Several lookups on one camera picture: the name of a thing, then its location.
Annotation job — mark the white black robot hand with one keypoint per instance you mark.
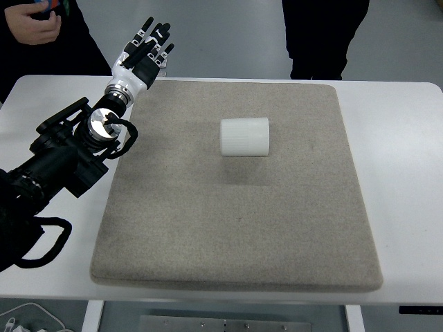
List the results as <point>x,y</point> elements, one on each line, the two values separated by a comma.
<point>130,82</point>

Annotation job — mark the white ribbed cup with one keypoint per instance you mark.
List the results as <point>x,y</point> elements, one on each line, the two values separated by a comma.
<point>244,137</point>

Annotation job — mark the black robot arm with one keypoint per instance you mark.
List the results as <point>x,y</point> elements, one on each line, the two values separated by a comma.
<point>73,145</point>

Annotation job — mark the bystander hand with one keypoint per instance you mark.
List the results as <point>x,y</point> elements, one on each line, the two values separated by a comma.
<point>29,31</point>

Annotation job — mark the small metal clamp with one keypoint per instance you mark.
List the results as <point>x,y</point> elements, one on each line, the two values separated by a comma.
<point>163,69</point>

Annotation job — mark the left bystander in black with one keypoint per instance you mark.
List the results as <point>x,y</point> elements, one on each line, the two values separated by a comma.
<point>74,52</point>

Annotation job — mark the bystander in black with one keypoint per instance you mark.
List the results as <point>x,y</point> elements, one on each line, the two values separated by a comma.
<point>74,52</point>
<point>318,35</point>

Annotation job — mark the beige felt mat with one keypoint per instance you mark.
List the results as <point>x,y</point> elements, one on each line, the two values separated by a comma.
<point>181,215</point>

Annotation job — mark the right bystander in black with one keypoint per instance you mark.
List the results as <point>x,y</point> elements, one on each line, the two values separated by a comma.
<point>318,35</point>

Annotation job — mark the metal plate under table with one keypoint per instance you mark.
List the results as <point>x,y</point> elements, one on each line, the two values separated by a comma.
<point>178,323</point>

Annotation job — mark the black desk control panel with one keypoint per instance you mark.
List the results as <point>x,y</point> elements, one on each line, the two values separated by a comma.
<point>421,310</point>

